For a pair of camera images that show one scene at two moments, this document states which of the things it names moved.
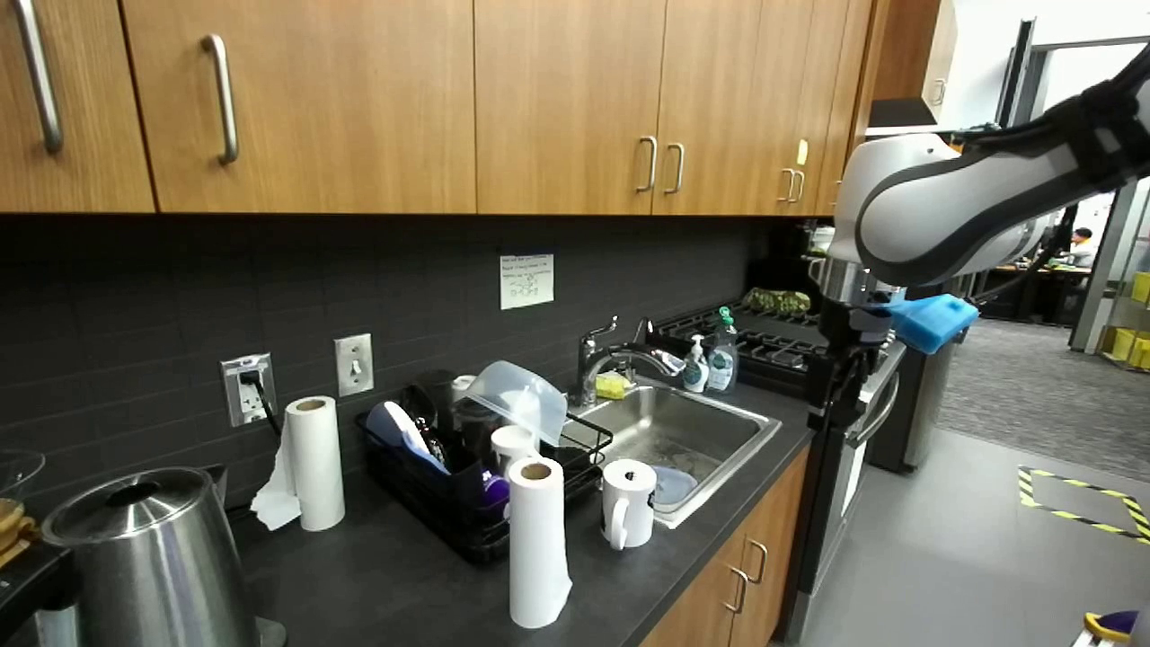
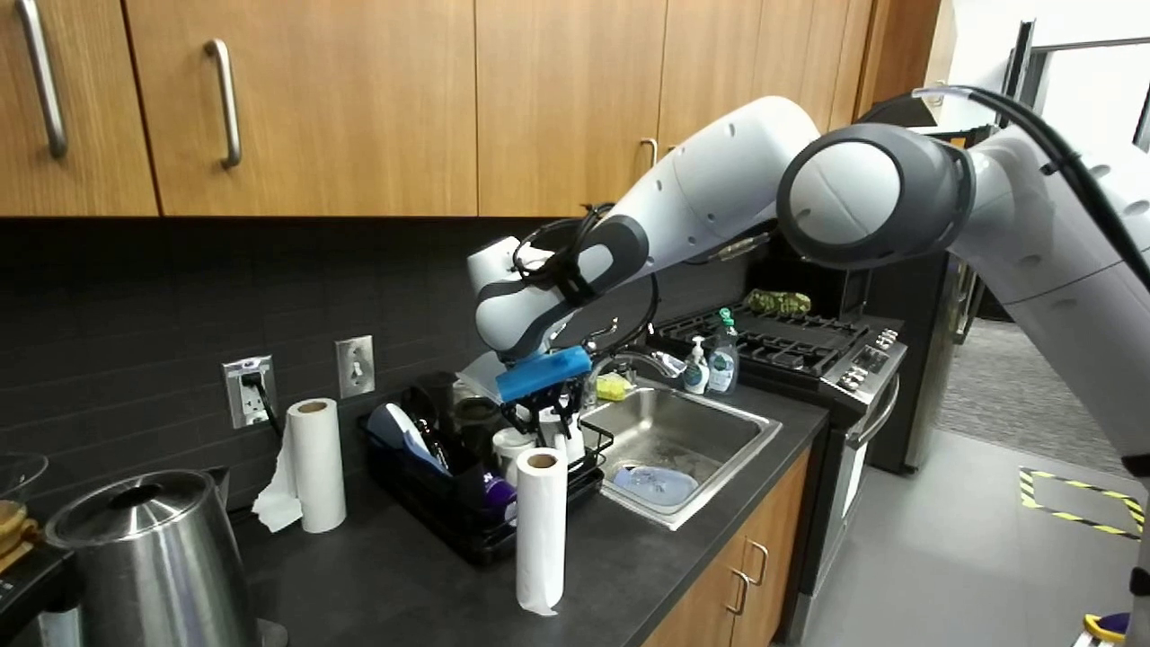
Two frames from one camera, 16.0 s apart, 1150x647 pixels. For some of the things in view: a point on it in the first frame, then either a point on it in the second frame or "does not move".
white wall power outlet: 244,384 does not move
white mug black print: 625,506 -> 571,444
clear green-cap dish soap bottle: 722,361 does not move
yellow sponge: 611,385 does not move
